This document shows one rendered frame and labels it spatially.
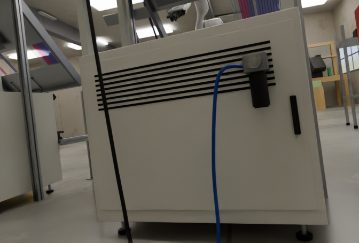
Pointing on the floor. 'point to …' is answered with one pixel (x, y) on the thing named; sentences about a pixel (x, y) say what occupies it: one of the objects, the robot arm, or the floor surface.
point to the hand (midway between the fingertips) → (173, 17)
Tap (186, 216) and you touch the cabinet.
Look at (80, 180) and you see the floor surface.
